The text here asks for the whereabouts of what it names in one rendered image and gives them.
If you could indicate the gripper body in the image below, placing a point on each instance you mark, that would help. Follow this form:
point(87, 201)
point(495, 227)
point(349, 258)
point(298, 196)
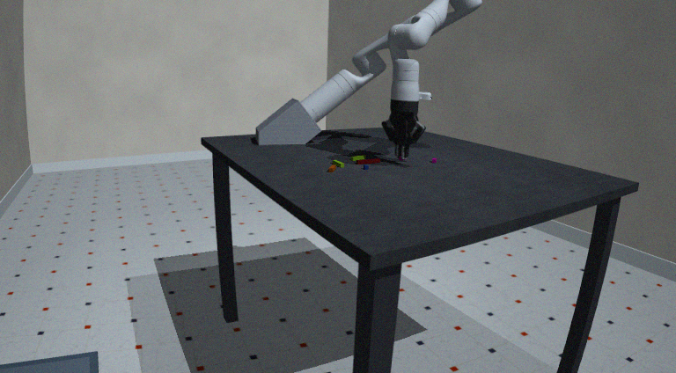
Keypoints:
point(408, 109)

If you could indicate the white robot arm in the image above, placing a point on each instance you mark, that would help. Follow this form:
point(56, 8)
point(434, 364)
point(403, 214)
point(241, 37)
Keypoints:
point(405, 84)

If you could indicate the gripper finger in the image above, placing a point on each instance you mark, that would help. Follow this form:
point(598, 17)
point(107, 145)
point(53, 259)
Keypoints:
point(393, 137)
point(408, 138)

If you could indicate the red rod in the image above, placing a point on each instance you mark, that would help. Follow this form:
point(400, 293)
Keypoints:
point(368, 161)

